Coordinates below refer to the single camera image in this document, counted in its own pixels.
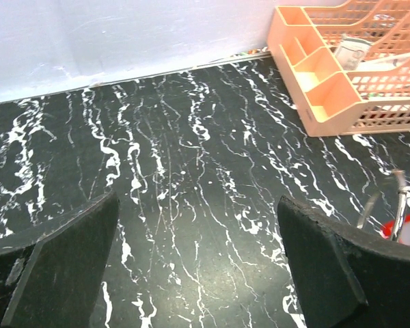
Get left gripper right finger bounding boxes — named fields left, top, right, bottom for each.
left=277, top=195, right=410, bottom=327

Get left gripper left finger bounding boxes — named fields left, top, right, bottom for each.
left=0, top=191, right=120, bottom=327

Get large silver keyring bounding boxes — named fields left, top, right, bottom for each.
left=357, top=169, right=410, bottom=243

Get orange plastic file organizer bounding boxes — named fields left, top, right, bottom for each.
left=267, top=1, right=410, bottom=137

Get white papers in organizer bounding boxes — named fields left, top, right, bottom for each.
left=356, top=52, right=410, bottom=72

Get small box in organizer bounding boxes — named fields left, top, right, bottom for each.
left=333, top=33, right=372, bottom=70

